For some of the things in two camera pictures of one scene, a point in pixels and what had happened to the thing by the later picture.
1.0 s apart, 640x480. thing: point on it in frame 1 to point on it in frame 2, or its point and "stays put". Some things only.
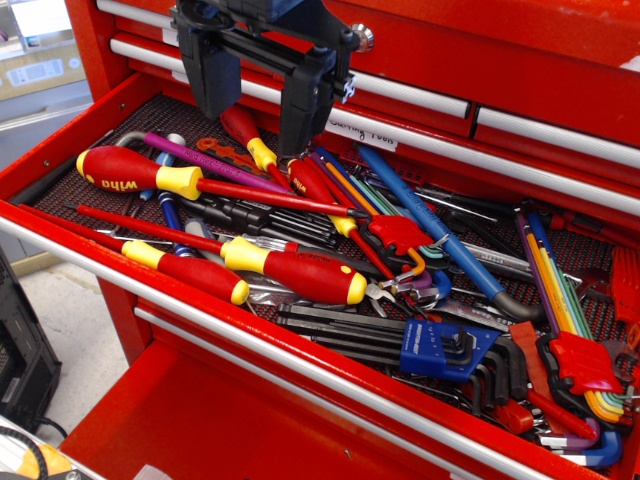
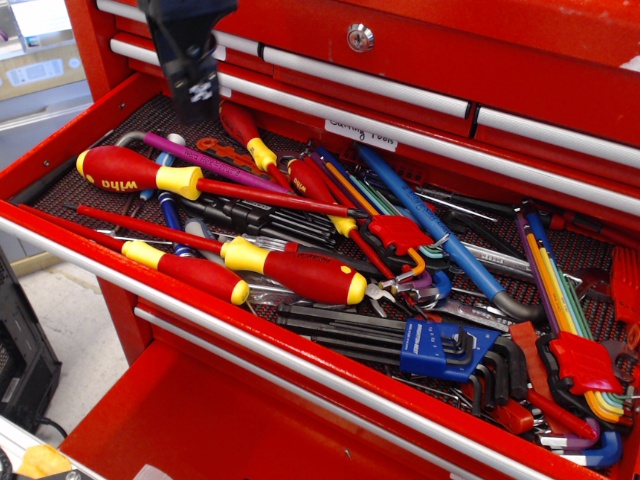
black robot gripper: [271, 33] to [183, 33]
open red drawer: [494, 317] stays put
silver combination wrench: [491, 258] stays put
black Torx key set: [295, 224] stays put
